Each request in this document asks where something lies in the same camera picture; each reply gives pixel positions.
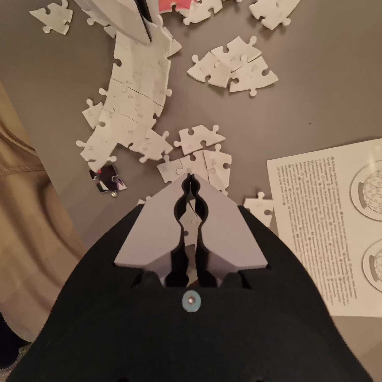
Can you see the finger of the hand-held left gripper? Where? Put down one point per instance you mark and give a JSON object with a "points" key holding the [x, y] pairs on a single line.
{"points": [[119, 15]]}

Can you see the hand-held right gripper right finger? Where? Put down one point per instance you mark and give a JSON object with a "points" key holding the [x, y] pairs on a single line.
{"points": [[232, 235]]}

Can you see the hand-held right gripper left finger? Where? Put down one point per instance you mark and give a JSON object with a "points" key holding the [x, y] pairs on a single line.
{"points": [[152, 235]]}

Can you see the dark printed puzzle piece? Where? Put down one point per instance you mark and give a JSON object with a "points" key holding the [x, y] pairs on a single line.
{"points": [[107, 176]]}

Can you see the assembled white puzzle ball section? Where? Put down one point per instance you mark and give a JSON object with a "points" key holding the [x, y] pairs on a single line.
{"points": [[134, 89]]}

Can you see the white puzzle pieces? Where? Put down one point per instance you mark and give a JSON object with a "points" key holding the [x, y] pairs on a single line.
{"points": [[232, 68]]}

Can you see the pink red printed puzzle piece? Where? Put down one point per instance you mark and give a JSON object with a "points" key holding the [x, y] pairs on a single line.
{"points": [[174, 4]]}

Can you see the white instruction leaflet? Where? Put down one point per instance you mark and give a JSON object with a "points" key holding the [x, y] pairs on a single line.
{"points": [[322, 223]]}

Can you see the person's beige trousers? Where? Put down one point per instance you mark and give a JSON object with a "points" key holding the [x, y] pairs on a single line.
{"points": [[29, 238]]}

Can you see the grey fabric chair seat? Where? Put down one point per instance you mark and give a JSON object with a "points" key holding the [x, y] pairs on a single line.
{"points": [[18, 350]]}

